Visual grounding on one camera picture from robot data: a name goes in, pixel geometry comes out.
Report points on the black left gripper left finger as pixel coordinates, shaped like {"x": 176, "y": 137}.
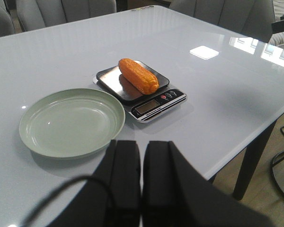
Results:
{"x": 111, "y": 195}

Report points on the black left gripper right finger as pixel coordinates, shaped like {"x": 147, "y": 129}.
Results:
{"x": 176, "y": 195}

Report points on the orange corn cob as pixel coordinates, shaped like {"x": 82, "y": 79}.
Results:
{"x": 142, "y": 79}

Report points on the light green plate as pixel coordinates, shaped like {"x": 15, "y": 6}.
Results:
{"x": 72, "y": 123}

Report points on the black table leg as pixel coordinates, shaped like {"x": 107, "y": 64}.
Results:
{"x": 253, "y": 153}

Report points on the black silver kitchen scale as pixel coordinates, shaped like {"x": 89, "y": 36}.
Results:
{"x": 143, "y": 108}

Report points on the grey side chair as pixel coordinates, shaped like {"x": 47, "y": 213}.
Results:
{"x": 252, "y": 18}

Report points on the right grey upholstered chair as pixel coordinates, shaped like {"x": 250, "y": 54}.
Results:
{"x": 37, "y": 14}

